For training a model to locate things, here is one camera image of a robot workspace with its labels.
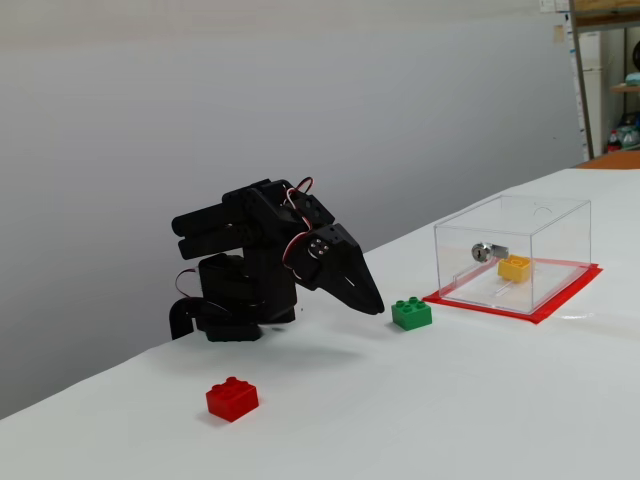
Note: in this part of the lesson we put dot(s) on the silver cam lock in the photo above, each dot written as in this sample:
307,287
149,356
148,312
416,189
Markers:
482,251

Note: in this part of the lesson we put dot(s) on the wooden shelf board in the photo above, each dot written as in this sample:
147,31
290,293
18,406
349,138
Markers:
627,88

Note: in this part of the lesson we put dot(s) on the transparent plastic box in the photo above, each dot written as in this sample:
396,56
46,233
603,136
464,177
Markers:
560,235

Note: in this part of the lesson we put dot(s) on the teal object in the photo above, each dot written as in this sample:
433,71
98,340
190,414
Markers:
634,79

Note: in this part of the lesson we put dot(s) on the small paper label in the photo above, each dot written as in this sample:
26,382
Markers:
558,32

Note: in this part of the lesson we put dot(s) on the white cabinet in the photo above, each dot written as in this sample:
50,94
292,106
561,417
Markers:
592,100

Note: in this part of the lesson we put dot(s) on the red tape square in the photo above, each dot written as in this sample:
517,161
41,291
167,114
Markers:
565,295

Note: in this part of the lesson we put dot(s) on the green lego brick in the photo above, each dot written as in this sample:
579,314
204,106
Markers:
411,316

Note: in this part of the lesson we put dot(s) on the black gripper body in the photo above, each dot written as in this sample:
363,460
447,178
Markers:
339,254

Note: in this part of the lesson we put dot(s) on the red-capped bottle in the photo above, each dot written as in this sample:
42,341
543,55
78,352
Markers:
614,145

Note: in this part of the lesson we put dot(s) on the black table clamp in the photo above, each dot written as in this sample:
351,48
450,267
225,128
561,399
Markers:
179,317

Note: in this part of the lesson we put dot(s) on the yellow lego brick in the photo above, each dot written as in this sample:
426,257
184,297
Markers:
515,270

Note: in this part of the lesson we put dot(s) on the metal shelf rack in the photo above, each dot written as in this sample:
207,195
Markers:
581,75

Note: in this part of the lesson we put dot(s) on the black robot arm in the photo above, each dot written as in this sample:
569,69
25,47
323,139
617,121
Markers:
250,280

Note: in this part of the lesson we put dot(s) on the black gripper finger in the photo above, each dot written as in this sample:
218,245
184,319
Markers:
325,280
364,275

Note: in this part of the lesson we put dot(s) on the red lego brick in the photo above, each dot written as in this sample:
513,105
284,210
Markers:
231,400

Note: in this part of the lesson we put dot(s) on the brown table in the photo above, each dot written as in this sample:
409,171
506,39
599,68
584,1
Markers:
620,159

